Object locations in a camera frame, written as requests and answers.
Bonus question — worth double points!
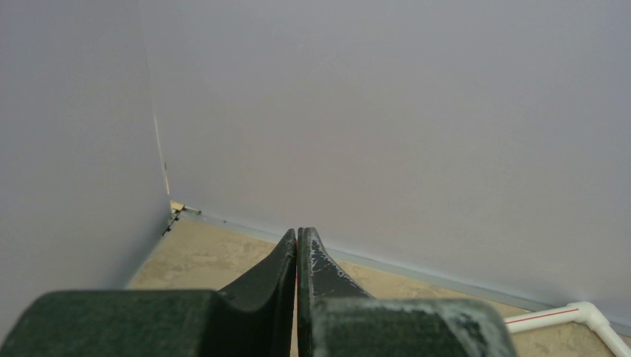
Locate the white PVC pipe frame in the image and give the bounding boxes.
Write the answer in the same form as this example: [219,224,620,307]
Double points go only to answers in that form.
[504,301,630,357]

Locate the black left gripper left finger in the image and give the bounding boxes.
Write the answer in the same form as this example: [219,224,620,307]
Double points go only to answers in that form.
[1,230,297,356]

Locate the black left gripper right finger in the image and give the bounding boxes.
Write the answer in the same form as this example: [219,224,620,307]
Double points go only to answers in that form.
[297,228,517,356]

